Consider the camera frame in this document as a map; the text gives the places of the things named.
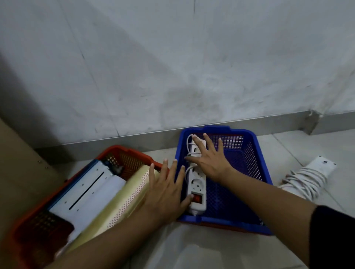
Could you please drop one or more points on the person's right hand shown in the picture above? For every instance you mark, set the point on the person's right hand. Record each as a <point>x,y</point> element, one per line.
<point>213,166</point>

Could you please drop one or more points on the white power strip red switch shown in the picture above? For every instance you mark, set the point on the white power strip red switch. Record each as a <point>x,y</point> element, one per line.
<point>197,185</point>

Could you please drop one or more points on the person's black right sleeve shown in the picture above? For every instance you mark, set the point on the person's black right sleeve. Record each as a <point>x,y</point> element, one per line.
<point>332,238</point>

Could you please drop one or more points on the white paper roll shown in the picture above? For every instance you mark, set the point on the white paper roll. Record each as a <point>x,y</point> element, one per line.
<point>97,202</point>

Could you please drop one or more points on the red plastic basket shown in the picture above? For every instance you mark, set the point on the red plastic basket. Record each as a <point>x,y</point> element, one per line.
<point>130,159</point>
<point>216,226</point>

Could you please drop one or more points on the person's left forearm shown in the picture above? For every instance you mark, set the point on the person's left forearm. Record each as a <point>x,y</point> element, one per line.
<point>111,244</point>

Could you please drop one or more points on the blue framed white board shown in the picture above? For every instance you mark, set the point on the blue framed white board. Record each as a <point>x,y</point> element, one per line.
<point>83,183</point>

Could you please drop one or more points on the brown cardboard panel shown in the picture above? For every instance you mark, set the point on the brown cardboard panel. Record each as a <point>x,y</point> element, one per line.
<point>25,180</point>

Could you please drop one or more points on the person's right forearm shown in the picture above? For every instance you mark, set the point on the person's right forearm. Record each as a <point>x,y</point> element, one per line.
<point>271,210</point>

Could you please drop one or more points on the blue plastic basket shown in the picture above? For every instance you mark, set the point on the blue plastic basket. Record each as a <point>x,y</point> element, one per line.
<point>235,188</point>

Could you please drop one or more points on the person's left hand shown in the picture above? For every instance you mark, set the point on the person's left hand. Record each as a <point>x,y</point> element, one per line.
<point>163,199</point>

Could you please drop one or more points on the clear yellowish tape roll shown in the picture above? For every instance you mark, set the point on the clear yellowish tape roll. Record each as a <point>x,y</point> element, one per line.
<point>124,199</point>

